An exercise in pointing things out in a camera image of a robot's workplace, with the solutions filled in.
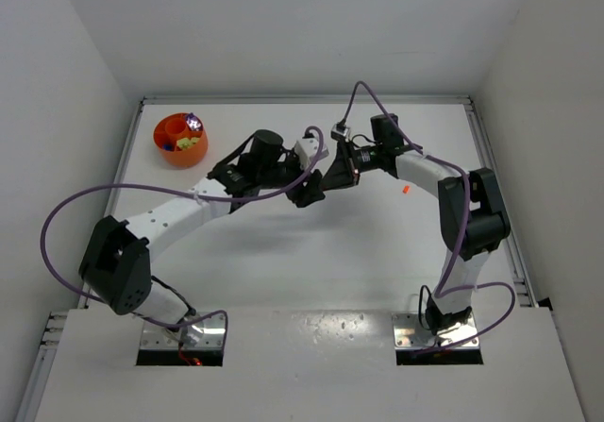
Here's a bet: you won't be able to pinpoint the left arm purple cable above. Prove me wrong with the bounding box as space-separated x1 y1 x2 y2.
39 125 327 343

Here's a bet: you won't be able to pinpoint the yellow-green lego brick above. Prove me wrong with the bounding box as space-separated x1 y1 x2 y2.
176 137 199 151

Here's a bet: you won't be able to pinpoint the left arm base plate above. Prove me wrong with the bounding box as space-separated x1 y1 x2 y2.
140 311 228 352

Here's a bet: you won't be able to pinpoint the orange divided bowl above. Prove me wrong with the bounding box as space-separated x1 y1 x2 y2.
153 112 209 168

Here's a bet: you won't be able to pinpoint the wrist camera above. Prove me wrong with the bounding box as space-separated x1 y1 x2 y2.
330 120 351 142
294 138 329 170

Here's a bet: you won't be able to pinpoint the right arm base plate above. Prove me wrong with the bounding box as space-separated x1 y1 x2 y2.
392 312 479 350

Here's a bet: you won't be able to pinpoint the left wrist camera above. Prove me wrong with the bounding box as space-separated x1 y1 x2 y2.
294 138 329 170

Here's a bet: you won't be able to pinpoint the purple lego brick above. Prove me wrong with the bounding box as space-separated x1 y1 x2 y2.
185 112 203 131

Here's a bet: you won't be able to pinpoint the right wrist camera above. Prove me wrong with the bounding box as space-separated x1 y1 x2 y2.
330 120 351 142

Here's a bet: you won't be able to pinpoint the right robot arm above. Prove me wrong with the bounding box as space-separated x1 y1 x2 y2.
322 114 511 334

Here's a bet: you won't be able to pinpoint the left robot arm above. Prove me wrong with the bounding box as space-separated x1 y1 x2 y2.
79 127 328 330

